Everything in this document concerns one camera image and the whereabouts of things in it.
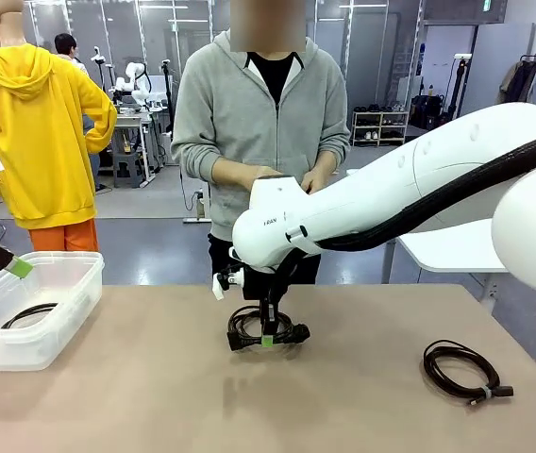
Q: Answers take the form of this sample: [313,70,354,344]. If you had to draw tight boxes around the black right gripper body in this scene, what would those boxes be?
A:
[242,266,281,306]

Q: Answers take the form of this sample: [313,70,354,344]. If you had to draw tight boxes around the black cable with grey tie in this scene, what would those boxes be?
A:
[422,339,515,408]

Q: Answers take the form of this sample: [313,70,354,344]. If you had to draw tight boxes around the person's left forearm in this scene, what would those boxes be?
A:
[317,136,352,178]

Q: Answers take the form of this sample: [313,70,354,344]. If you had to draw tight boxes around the person's right forearm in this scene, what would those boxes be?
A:
[172,141,250,185]

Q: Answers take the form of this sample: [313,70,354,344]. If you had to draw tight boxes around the person's right hand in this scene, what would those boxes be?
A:
[242,163,281,188]

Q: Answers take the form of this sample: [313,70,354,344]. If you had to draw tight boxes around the person's left hand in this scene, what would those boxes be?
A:
[299,168,335,194]

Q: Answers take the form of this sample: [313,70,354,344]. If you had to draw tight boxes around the orange shorts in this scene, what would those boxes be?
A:
[28,219,100,253]

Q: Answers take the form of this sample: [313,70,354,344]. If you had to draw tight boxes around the white standing desk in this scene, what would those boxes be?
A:
[180,181,212,224]

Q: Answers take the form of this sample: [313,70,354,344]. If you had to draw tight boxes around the translucent plastic storage container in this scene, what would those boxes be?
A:
[0,251,105,372]

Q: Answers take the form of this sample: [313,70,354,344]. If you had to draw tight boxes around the yellow hoodie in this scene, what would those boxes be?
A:
[0,42,118,231]

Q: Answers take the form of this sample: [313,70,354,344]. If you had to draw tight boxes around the grey step stool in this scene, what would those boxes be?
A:
[111,150,145,189]

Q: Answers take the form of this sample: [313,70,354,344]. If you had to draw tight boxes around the person in grey hoodie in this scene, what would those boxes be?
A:
[171,0,352,286]

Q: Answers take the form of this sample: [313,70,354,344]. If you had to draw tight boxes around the white workbench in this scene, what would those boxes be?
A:
[91,110,159,185]

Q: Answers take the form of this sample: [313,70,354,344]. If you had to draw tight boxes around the shoe rack with shoes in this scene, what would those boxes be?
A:
[351,110,410,147]

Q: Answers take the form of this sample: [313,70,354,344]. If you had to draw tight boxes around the white side desk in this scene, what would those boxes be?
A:
[345,167,510,303]

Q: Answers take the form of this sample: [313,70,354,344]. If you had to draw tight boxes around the black tripod stand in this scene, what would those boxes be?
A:
[160,59,177,136]

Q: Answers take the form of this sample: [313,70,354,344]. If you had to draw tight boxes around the black-haired person in white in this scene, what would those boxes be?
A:
[54,32,91,77]

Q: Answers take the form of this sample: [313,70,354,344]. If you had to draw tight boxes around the black stand with white head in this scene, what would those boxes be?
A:
[91,45,123,105]

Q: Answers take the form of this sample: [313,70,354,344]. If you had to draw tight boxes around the pale mannequin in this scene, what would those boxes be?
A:
[0,0,26,48]

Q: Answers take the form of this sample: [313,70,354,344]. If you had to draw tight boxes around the black bag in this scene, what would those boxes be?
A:
[410,93,444,129]

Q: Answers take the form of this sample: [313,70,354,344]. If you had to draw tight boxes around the black pole with white top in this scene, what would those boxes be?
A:
[446,53,473,119]

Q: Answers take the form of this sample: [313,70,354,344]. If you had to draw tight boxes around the beige jacket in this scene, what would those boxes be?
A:
[498,60,524,106]

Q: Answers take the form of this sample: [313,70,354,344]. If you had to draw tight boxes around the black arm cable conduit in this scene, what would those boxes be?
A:
[260,126,536,315]

